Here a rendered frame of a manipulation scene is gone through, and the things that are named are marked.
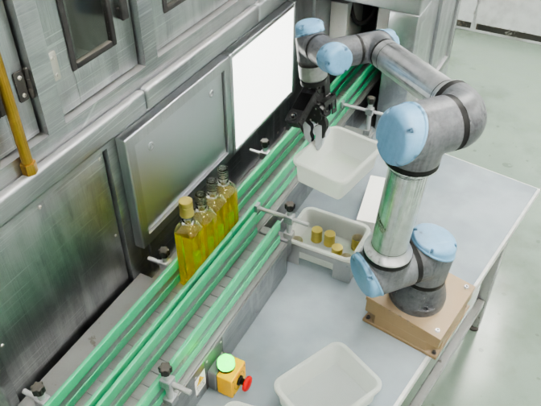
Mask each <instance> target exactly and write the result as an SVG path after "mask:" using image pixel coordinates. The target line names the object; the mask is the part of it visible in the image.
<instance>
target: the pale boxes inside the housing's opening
mask: <svg viewBox="0 0 541 406"><path fill-rule="evenodd" d="M352 5H353V9H354V14H355V16H356V19H357V20H358V21H362V13H363V4H359V3H355V2H354V3H352V2H347V1H343V0H332V1H331V14H330V27H329V37H331V38H336V37H342V36H346V35H355V34H358V33H359V32H360V31H361V26H358V25H356V24H355V23H354V22H353V20H352V18H351V15H350V14H351V8H352ZM389 12H390V10H388V9H384V8H378V21H377V28H376V30H377V29H387V24H388V18H389Z"/></svg>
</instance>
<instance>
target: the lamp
mask: <svg viewBox="0 0 541 406"><path fill-rule="evenodd" d="M217 369H218V370H219V372H221V373H223V374H228V373H231V372H232V371H233V370H234V369H235V360H234V357H233V356H232V355H230V354H223V355H221V356H220V357H219V358H218V360H217Z"/></svg>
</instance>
